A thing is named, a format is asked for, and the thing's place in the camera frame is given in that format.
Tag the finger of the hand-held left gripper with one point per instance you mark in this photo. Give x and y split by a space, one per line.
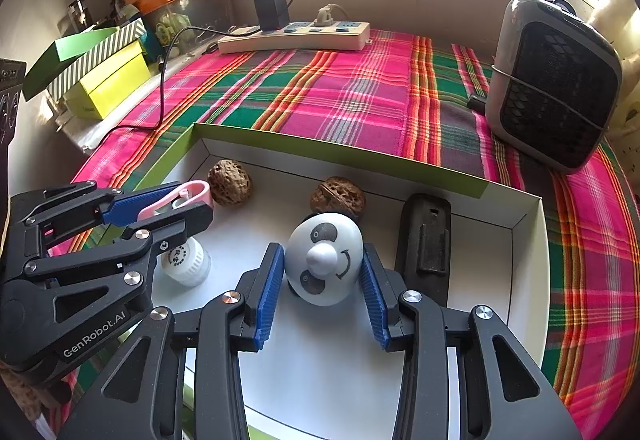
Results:
130 210
195 220

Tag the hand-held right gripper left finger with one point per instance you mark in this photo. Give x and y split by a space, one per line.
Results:
270 290

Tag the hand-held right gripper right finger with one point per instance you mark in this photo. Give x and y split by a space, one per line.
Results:
374 300

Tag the pink oval clip case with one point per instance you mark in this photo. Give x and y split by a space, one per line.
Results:
197 190

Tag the white round cap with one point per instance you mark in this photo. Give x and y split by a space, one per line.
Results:
187 270

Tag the brown walnut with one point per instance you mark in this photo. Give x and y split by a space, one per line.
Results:
229 182
337 195

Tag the white panda face toy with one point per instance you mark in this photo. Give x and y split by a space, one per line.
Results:
340 235

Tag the black device with clear cap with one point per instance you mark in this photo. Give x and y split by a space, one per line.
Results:
425 220

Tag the green and white cardboard box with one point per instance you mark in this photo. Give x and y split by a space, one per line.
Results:
475 240

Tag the white board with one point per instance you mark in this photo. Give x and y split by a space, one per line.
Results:
95 135

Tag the yellow-green cardboard box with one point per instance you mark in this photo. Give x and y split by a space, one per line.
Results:
115 90

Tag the striped cardboard box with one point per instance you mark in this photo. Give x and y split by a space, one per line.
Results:
100 52

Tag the dark green box lid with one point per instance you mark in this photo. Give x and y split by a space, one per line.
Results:
75 45

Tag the glass tank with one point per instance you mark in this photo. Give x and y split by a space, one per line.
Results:
200 15

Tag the pink and green plaid cloth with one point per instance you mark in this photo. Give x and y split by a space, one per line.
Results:
350 85

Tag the cream power strip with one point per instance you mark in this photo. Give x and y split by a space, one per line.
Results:
300 40

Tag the black heater plug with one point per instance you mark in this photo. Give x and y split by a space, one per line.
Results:
476 102

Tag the black charger adapter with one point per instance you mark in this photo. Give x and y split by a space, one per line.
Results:
271 10

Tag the white plug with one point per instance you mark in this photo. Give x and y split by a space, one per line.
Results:
325 15

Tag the grey space heater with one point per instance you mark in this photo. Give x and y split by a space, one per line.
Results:
550 95

